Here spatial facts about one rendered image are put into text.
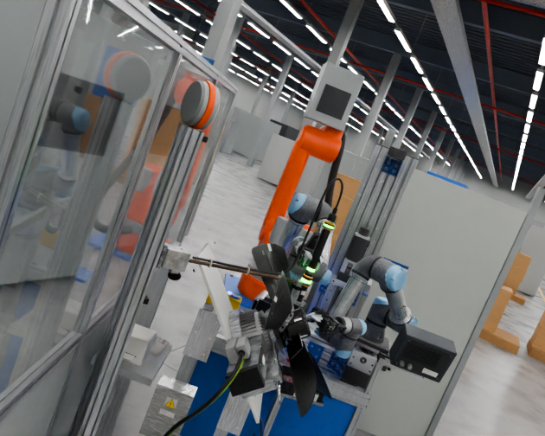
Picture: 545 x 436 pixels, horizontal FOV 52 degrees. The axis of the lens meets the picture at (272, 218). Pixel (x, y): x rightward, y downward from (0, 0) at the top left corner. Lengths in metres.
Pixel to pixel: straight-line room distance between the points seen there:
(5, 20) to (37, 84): 3.30
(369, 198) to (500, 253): 1.50
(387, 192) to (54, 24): 2.38
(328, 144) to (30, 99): 5.36
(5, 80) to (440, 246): 3.24
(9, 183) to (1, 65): 3.24
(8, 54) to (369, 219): 2.64
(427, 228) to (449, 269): 0.35
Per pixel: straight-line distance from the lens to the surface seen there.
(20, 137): 1.09
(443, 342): 2.89
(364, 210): 3.21
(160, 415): 2.32
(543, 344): 10.38
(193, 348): 2.28
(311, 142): 6.26
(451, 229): 4.28
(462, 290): 4.40
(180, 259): 1.98
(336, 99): 6.20
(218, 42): 8.99
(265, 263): 2.29
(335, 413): 2.97
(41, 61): 1.09
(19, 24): 4.28
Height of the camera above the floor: 1.89
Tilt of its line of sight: 8 degrees down
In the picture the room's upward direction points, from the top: 21 degrees clockwise
